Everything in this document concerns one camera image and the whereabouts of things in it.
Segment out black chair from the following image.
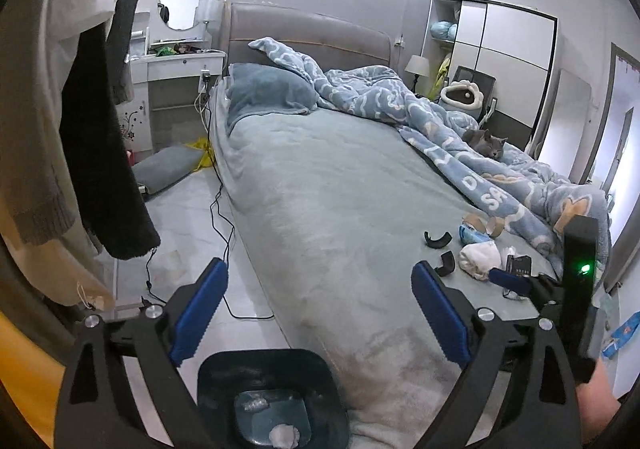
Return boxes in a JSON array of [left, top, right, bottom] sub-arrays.
[[447, 65, 499, 121]]

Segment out yellow cloth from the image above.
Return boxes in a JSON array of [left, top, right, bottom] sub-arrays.
[[0, 309, 67, 412]]

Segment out white wardrobe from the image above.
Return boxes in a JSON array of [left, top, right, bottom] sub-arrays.
[[420, 0, 558, 150]]

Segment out black cable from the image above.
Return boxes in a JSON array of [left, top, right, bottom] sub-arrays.
[[144, 94, 276, 321]]

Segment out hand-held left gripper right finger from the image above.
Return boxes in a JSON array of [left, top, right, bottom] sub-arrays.
[[411, 261, 583, 449]]

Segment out blue pillow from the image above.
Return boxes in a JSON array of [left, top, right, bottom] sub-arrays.
[[226, 63, 321, 135]]

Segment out white flower-shaped cat bed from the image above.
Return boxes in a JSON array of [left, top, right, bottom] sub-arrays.
[[439, 79, 485, 118]]

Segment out grey cat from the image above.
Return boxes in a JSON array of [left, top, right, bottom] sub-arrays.
[[462, 128, 510, 161]]

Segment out grey floor cushion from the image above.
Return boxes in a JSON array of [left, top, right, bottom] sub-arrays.
[[131, 146, 206, 196]]

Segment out white panel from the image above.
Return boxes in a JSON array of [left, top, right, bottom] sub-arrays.
[[537, 68, 594, 181]]

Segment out blue tissue packet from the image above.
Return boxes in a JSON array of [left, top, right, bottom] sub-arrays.
[[459, 224, 494, 245]]

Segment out small black box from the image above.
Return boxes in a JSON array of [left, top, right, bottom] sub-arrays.
[[505, 254, 534, 278]]

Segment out person's right forearm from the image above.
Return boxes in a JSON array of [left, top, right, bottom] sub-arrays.
[[575, 358, 623, 449]]

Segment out white sock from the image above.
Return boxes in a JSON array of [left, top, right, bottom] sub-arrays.
[[460, 241, 502, 280]]

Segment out yellow plastic bag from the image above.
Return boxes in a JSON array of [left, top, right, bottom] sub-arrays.
[[182, 136, 216, 173]]

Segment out white cylinder table lamp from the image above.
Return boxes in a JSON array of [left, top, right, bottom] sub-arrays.
[[195, 0, 223, 49]]

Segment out blue snack packet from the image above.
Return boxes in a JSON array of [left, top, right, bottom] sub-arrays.
[[602, 311, 640, 360]]

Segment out white tissue wad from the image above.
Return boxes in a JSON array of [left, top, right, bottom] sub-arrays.
[[270, 424, 301, 447]]

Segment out white vanity desk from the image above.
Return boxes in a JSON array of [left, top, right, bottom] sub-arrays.
[[120, 49, 227, 155]]

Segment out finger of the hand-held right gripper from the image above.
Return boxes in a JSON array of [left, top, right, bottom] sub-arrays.
[[489, 268, 536, 297]]

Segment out beige hanging sweater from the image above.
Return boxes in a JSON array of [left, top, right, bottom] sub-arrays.
[[0, 0, 116, 310]]

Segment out grey knit hanging garment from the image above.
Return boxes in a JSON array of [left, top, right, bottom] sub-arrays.
[[106, 0, 144, 106]]

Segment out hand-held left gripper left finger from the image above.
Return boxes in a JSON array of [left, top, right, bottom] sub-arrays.
[[55, 256, 231, 449]]

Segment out bed with grey headboard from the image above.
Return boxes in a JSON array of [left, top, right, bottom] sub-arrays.
[[207, 2, 608, 449]]

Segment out blue printed blanket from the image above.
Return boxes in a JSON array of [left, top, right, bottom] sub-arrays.
[[248, 36, 612, 275]]

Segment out clothes rack base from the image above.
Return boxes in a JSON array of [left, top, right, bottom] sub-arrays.
[[80, 296, 156, 326]]

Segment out door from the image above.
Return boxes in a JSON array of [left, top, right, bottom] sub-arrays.
[[595, 43, 640, 291]]

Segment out black hanging garment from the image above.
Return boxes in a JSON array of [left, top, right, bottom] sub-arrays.
[[60, 22, 162, 261]]

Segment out dark teal trash bin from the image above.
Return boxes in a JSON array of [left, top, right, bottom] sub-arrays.
[[196, 349, 351, 449]]

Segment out bedside lamp with shade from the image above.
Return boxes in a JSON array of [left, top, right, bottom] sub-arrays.
[[404, 54, 430, 96]]

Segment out light blue plush toy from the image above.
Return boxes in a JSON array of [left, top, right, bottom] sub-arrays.
[[431, 20, 459, 43]]

